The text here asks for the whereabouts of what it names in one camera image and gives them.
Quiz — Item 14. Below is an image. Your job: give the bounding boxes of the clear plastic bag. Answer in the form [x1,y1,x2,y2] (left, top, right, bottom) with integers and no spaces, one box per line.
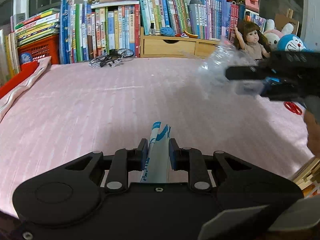
[185,38,265,97]

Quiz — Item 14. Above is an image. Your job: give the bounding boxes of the row of books on organizer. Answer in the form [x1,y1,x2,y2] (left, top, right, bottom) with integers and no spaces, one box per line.
[139,0,246,40]

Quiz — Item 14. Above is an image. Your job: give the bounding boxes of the row of upright books left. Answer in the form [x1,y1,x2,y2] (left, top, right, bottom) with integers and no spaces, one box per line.
[59,0,140,64]

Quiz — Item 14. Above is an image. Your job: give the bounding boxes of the stack of flat books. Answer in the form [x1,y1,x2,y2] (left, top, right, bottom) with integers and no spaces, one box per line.
[14,8,60,47]

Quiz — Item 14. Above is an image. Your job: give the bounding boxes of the person right hand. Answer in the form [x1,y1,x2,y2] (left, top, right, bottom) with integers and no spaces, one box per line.
[304,110,320,158]

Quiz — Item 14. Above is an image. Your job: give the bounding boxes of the blue Doraemon plush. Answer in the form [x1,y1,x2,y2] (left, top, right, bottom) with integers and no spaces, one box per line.
[277,34,311,52]

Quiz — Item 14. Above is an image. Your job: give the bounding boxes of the pink white bunny plush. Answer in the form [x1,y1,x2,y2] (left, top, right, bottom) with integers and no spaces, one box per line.
[263,19,294,51]

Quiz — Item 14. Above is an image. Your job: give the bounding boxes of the brown haired doll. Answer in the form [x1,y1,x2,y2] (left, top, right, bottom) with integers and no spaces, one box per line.
[233,21,271,60]

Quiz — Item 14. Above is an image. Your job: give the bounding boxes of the wooden drawer organizer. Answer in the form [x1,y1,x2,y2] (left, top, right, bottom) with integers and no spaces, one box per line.
[140,27,220,59]

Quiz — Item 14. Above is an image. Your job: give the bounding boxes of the blue yarn ball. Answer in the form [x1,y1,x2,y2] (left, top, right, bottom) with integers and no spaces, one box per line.
[160,27,176,37]

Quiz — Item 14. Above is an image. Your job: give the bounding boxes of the red plastic basket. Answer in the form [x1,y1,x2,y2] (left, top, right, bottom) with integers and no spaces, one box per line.
[18,35,60,64]

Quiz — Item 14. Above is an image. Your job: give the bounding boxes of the red folded cloth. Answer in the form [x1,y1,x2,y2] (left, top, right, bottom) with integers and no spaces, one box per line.
[1,56,52,121]

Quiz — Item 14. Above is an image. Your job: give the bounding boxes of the red scissors handle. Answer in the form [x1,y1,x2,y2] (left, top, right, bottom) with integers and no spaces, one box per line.
[284,101,303,115]

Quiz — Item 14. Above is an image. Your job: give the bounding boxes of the black wire glasses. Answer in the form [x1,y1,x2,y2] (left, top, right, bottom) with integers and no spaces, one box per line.
[89,48,135,68]

